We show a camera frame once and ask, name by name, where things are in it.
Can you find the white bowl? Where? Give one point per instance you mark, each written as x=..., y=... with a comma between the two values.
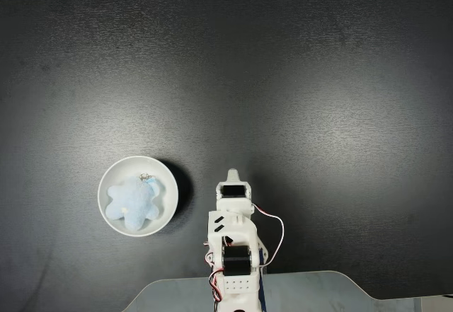
x=166, y=216

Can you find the blue table clamp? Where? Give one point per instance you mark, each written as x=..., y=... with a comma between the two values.
x=262, y=290

